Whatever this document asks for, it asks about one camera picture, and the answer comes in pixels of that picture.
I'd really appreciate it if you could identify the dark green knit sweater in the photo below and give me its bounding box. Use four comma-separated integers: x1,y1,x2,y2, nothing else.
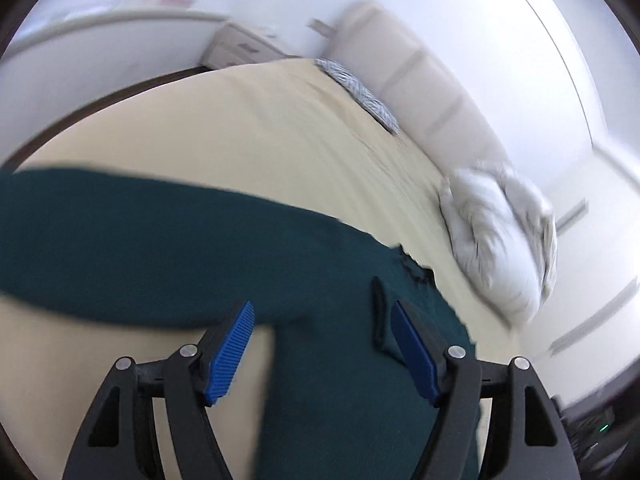
1,168,471,479

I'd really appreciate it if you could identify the white folded duvet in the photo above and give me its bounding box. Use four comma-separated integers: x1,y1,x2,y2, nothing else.
439,162,558,328

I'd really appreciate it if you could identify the cream padded headboard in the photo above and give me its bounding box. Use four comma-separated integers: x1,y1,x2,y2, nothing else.
322,0,509,174

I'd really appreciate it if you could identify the beige bed with sheet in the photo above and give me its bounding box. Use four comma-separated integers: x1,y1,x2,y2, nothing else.
1,60,520,479

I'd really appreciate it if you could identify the zebra print pillow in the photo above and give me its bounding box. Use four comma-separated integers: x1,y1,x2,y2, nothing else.
314,58,400,136

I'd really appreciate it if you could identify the white bedside nightstand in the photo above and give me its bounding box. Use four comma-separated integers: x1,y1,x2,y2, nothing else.
201,21,300,70

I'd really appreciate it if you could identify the white wardrobe with handles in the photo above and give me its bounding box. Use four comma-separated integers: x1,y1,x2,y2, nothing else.
521,152,639,405

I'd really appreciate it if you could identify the wall switch panel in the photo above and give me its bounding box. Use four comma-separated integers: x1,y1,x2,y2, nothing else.
307,18,335,38

